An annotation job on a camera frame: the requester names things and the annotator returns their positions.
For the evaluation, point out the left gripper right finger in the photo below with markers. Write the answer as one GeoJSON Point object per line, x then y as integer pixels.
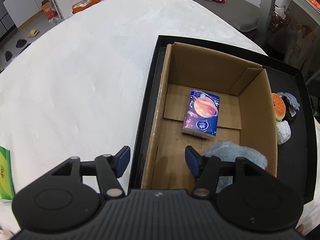
{"type": "Point", "coordinates": [205, 169]}

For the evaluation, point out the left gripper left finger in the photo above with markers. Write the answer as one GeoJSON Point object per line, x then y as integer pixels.
{"type": "Point", "coordinates": [109, 168]}

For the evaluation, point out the grey fluffy plush toy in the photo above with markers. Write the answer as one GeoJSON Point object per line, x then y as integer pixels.
{"type": "Point", "coordinates": [228, 151]}

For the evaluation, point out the purple tissue pack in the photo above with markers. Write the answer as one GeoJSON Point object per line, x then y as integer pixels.
{"type": "Point", "coordinates": [201, 114]}

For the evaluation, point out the white soft bundle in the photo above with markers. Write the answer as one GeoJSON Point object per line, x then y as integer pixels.
{"type": "Point", "coordinates": [283, 132]}

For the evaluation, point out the plush hamburger toy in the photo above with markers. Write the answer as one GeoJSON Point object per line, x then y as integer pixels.
{"type": "Point", "coordinates": [279, 107]}

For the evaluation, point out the grey knitted cloth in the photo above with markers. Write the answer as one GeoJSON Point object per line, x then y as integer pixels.
{"type": "Point", "coordinates": [291, 100]}

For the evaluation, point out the black stitched fabric pouch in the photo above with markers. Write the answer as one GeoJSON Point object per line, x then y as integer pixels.
{"type": "Point", "coordinates": [290, 114]}

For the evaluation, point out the person's left hand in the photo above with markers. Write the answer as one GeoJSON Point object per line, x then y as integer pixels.
{"type": "Point", "coordinates": [300, 228]}

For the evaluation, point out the brown cardboard box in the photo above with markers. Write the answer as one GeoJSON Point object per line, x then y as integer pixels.
{"type": "Point", "coordinates": [246, 112]}

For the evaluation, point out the white blanket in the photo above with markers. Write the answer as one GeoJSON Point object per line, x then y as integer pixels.
{"type": "Point", "coordinates": [76, 93]}

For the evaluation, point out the black tray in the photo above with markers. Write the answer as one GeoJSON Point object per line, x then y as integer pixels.
{"type": "Point", "coordinates": [298, 154]}

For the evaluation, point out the green tissue box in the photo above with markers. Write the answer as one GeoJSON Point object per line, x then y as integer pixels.
{"type": "Point", "coordinates": [6, 183]}

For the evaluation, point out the black slipper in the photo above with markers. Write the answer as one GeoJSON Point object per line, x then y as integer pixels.
{"type": "Point", "coordinates": [21, 43]}

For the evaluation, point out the yellow slipper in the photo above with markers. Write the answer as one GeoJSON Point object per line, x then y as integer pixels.
{"type": "Point", "coordinates": [33, 33]}

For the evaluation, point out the grey bench seat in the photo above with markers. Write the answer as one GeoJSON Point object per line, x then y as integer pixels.
{"type": "Point", "coordinates": [240, 14]}

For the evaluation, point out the orange cardboard box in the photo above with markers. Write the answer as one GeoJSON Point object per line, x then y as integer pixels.
{"type": "Point", "coordinates": [84, 4]}

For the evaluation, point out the curved grey desk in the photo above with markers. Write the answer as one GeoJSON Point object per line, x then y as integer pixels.
{"type": "Point", "coordinates": [267, 6]}

